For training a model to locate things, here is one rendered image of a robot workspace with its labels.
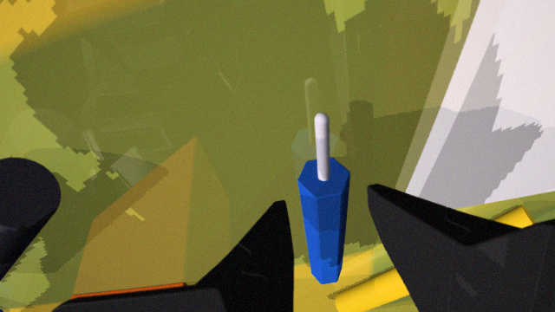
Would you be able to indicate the blue and white stylus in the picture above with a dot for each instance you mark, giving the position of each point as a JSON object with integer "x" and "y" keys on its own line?
{"x": 324, "y": 192}

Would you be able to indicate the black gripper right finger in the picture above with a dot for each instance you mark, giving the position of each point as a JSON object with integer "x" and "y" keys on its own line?
{"x": 452, "y": 261}

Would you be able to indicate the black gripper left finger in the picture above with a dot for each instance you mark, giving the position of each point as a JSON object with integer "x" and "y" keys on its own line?
{"x": 257, "y": 275}

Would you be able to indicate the dark grey cylinder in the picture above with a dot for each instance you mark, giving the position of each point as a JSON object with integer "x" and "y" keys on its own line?
{"x": 29, "y": 196}

